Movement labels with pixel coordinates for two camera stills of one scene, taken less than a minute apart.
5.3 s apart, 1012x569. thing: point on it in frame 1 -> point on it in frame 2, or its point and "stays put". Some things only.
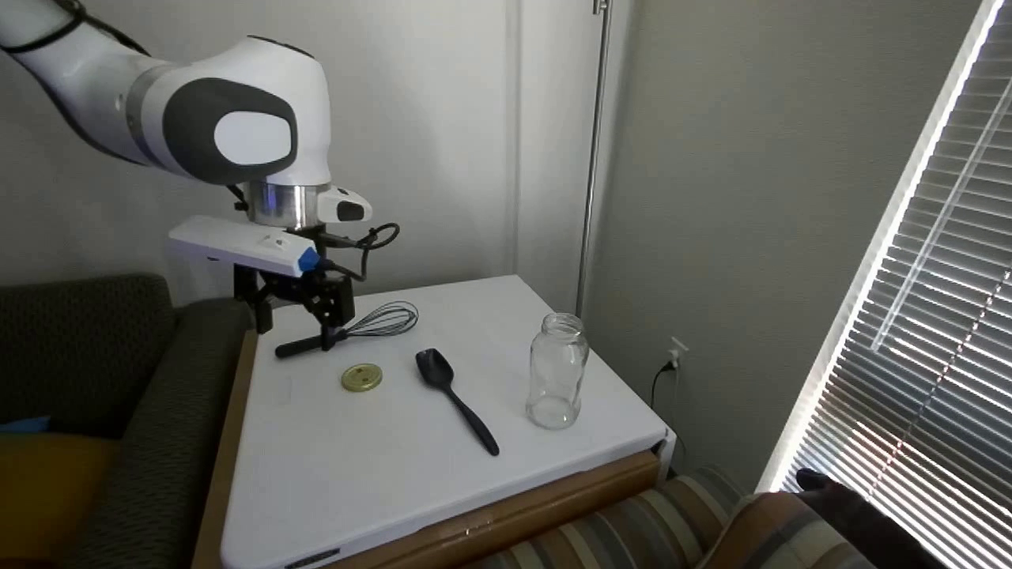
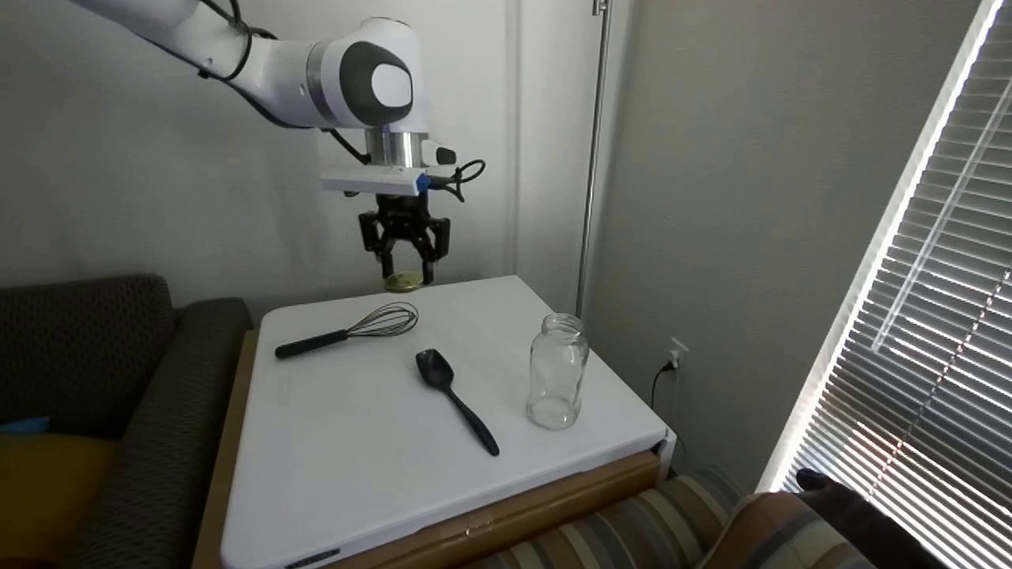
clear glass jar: (556, 371) stays put
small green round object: (363, 379) -> (407, 282)
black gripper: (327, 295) -> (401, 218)
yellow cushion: (47, 491) stays put
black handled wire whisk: (385, 320) stays put
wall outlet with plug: (674, 350) stays put
